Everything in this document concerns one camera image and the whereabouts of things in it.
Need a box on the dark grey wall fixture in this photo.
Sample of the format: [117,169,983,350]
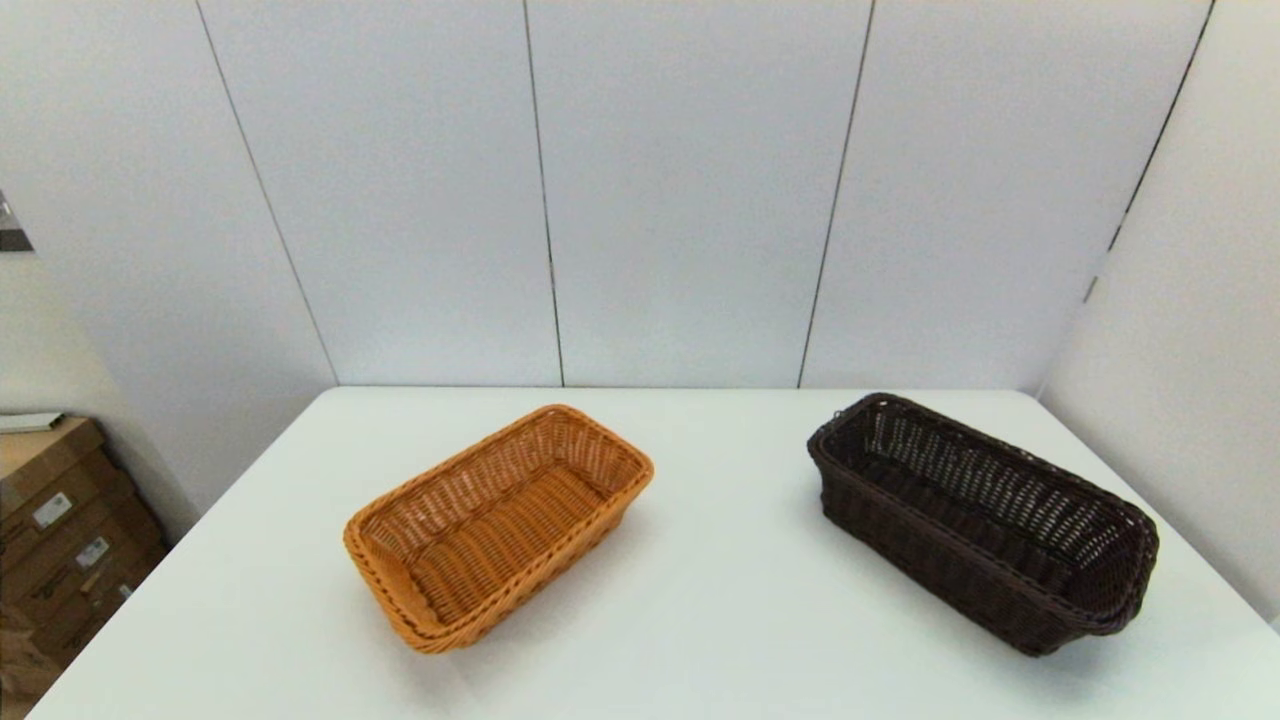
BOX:
[0,190,34,253]

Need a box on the dark brown wicker basket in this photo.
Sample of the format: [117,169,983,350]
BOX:
[807,392,1161,658]

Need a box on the orange wicker basket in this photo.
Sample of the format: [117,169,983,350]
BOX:
[343,403,656,655]

